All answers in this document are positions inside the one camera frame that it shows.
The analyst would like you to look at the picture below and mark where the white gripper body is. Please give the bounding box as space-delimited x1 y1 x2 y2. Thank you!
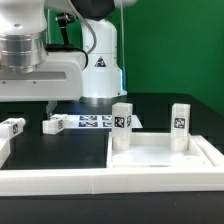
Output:
0 52 86 102

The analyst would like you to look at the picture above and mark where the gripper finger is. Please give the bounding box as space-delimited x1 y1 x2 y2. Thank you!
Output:
46 101 57 117

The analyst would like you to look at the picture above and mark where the white square table top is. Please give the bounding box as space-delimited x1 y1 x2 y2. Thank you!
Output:
106 132 213 168

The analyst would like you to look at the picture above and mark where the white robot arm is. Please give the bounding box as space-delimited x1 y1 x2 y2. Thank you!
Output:
0 0 138 112

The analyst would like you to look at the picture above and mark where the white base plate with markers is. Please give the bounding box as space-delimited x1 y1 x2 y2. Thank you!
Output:
65 115 142 129

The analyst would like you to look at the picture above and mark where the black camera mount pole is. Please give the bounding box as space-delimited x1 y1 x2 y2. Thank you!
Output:
56 13 75 45

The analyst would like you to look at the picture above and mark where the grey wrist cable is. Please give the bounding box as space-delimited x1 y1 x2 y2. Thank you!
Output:
65 0 98 56

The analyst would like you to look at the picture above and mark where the white U-shaped fence wall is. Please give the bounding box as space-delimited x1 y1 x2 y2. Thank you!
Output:
0 136 224 196

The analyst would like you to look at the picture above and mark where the white thin cable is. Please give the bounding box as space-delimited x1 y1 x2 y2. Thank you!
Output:
119 0 126 94

